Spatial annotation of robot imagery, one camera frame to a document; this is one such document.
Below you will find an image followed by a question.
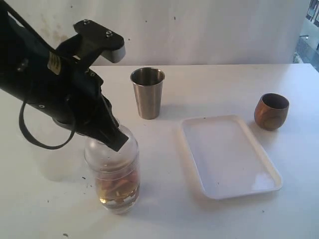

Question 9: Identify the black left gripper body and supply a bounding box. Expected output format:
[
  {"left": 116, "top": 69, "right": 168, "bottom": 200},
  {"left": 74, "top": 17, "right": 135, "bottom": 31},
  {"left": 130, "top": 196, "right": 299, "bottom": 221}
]
[{"left": 53, "top": 59, "right": 120, "bottom": 138}]

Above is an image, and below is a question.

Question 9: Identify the clear plastic shaker lid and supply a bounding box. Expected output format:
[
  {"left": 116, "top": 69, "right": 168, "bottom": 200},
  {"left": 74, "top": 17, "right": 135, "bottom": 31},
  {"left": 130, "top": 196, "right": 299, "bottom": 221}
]
[{"left": 84, "top": 124, "right": 139, "bottom": 173}]

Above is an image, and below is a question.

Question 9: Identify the clear plastic shaker cup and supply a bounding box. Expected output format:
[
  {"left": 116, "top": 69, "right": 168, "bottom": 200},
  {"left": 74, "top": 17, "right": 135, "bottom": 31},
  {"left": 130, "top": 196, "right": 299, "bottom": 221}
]
[{"left": 84, "top": 149, "right": 140, "bottom": 215}]

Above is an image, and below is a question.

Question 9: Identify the stainless steel tumbler cup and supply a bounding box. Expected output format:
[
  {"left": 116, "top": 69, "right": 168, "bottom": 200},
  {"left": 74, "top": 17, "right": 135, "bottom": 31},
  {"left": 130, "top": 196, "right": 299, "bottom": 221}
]
[{"left": 130, "top": 67, "right": 165, "bottom": 120}]

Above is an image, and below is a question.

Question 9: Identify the brown wooden cup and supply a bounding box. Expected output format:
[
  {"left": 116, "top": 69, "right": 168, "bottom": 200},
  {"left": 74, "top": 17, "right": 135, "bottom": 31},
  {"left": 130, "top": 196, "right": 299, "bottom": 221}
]
[{"left": 254, "top": 93, "right": 290, "bottom": 131}]

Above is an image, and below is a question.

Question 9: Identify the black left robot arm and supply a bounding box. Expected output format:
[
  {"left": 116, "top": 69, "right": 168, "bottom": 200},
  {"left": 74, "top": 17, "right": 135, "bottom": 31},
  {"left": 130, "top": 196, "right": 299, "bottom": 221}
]
[{"left": 0, "top": 1, "right": 128, "bottom": 151}]

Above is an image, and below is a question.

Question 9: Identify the white rectangular plastic tray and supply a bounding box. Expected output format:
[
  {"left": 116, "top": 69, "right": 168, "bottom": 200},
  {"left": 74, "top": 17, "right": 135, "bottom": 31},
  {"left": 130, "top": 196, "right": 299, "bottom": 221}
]
[{"left": 180, "top": 115, "right": 283, "bottom": 200}]

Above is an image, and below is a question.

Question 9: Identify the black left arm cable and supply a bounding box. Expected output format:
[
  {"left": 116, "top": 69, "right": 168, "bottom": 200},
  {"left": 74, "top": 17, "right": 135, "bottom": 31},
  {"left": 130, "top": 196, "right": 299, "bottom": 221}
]
[{"left": 7, "top": 2, "right": 77, "bottom": 150}]

